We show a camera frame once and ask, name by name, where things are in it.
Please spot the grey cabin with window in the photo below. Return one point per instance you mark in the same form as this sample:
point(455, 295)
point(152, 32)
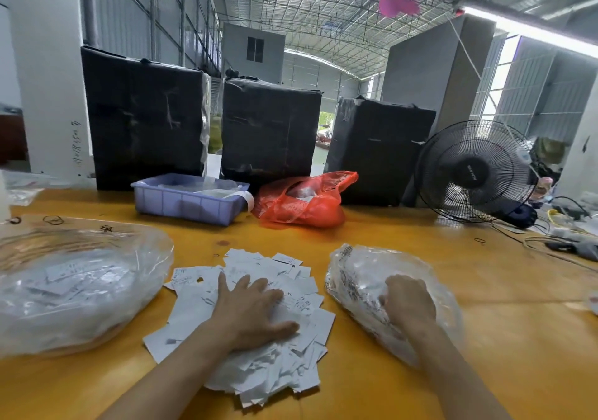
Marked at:
point(252, 53)

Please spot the pink hanging object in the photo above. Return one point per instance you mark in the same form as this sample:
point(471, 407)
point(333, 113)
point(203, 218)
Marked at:
point(398, 4)

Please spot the person's right forearm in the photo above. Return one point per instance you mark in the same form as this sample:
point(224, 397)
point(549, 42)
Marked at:
point(453, 378)

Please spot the white pillar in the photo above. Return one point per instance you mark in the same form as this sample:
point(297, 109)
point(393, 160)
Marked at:
point(51, 69)

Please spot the clear plastic bag black print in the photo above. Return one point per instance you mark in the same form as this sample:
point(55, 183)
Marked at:
point(360, 289)

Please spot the person's right hand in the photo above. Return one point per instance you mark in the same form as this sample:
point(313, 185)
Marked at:
point(409, 303)

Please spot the large clear bag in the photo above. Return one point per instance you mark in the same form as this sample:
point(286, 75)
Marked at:
point(79, 289)

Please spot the blue plastic bin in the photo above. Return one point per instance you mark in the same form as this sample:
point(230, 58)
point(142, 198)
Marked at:
point(173, 200)

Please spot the person's left hand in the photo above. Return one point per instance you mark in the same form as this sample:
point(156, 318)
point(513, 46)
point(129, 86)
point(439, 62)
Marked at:
point(248, 317)

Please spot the person's left forearm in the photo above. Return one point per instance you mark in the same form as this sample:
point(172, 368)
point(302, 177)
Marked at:
point(168, 382)

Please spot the large black wrapped bale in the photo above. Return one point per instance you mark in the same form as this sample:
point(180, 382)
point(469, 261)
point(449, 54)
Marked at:
point(140, 121)
point(378, 153)
point(271, 135)

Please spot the black table fan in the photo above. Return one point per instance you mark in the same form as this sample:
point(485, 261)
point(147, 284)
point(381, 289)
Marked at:
point(472, 170)

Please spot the red plastic bag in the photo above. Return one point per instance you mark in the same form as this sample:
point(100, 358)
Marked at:
point(304, 205)

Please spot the pile of white labels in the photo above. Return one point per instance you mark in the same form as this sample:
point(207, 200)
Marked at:
point(280, 368)

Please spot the brown wooden cabinet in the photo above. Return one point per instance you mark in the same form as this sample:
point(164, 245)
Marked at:
point(11, 137)

